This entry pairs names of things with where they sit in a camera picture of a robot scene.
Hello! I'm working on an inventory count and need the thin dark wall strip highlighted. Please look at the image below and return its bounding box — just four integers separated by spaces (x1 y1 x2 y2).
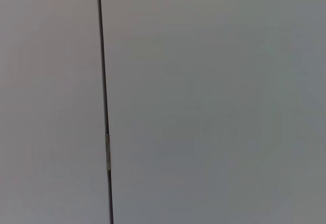
96 0 115 224

